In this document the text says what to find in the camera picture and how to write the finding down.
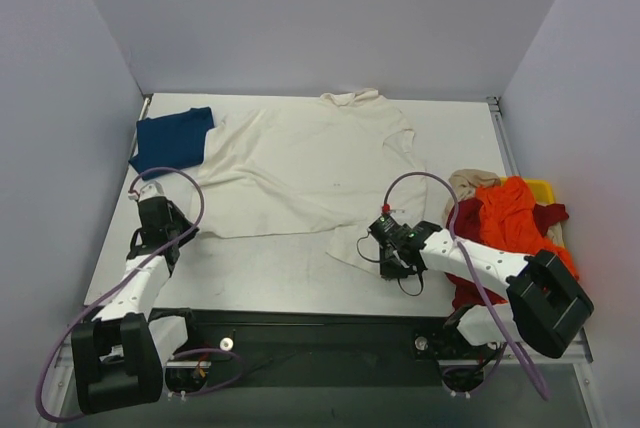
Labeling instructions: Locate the cream white t shirt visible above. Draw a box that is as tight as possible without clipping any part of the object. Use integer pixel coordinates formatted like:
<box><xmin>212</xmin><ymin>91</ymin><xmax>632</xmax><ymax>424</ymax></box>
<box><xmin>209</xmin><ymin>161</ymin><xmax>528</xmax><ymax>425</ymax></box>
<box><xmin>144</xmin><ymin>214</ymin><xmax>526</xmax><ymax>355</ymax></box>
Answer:
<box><xmin>196</xmin><ymin>90</ymin><xmax>427</xmax><ymax>273</ymax></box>

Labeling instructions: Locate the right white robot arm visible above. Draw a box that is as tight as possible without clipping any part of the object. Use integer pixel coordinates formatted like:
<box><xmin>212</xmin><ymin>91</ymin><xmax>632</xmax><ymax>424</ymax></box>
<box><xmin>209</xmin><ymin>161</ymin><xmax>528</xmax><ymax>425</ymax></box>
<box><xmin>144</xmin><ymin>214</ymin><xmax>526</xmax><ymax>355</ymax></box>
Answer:
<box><xmin>368</xmin><ymin>214</ymin><xmax>594</xmax><ymax>359</ymax></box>

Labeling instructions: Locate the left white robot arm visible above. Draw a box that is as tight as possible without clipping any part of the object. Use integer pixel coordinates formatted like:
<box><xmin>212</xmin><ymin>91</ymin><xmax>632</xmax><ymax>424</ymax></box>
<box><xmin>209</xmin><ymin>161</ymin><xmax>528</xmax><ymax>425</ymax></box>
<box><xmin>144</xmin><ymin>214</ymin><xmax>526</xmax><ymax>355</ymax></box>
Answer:
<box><xmin>71</xmin><ymin>194</ymin><xmax>203</xmax><ymax>415</ymax></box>

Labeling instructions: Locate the dark red t shirt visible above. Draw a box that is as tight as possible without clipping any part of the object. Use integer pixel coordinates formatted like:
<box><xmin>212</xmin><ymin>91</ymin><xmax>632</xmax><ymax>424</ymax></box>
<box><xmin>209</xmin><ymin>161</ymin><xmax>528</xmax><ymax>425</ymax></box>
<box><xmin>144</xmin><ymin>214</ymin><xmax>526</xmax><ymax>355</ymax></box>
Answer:
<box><xmin>442</xmin><ymin>197</ymin><xmax>570</xmax><ymax>310</ymax></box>

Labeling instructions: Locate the folded blue t shirt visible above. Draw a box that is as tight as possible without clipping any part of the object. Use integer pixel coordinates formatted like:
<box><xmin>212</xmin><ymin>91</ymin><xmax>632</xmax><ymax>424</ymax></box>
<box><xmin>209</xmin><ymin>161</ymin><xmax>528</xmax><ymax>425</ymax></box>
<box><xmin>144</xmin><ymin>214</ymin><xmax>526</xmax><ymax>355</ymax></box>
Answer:
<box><xmin>129</xmin><ymin>107</ymin><xmax>215</xmax><ymax>173</ymax></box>

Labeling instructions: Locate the beige t shirt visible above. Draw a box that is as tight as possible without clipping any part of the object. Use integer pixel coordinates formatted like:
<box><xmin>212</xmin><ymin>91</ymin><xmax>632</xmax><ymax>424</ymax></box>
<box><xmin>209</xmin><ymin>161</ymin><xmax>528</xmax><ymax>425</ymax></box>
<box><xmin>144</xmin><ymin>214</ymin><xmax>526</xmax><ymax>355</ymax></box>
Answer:
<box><xmin>449</xmin><ymin>169</ymin><xmax>564</xmax><ymax>246</ymax></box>

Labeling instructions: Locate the orange t shirt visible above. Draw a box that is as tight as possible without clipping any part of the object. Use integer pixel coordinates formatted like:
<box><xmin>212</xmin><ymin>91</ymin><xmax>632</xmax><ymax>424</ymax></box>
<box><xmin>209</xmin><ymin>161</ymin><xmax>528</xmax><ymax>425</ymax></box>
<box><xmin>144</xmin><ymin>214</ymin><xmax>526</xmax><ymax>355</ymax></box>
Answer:
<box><xmin>475</xmin><ymin>177</ymin><xmax>579</xmax><ymax>279</ymax></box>

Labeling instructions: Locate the yellow plastic bin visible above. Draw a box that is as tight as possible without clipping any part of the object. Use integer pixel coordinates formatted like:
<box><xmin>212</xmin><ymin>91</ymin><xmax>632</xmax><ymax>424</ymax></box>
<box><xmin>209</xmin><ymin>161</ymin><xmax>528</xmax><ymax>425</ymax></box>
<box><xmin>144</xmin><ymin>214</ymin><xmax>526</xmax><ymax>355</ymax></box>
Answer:
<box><xmin>523</xmin><ymin>178</ymin><xmax>556</xmax><ymax>205</ymax></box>

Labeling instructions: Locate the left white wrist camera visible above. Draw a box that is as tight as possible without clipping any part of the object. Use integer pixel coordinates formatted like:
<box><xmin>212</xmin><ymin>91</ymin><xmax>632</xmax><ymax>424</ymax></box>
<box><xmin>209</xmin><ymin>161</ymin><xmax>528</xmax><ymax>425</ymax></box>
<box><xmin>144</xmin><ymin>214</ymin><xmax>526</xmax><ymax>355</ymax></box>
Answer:
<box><xmin>127</xmin><ymin>181</ymin><xmax>166</xmax><ymax>203</ymax></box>

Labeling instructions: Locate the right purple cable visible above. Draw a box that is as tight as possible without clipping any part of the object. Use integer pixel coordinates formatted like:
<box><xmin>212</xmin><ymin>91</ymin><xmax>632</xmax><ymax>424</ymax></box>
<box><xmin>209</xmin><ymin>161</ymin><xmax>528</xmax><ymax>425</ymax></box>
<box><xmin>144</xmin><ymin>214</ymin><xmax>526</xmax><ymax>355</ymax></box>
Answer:
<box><xmin>382</xmin><ymin>171</ymin><xmax>551</xmax><ymax>402</ymax></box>

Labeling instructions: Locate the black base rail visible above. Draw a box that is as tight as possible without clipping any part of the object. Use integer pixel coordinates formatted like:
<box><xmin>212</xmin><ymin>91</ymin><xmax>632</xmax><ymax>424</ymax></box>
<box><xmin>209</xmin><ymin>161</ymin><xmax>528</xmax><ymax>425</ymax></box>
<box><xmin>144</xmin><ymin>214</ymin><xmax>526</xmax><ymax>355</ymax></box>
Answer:
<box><xmin>149</xmin><ymin>308</ymin><xmax>494</xmax><ymax>389</ymax></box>

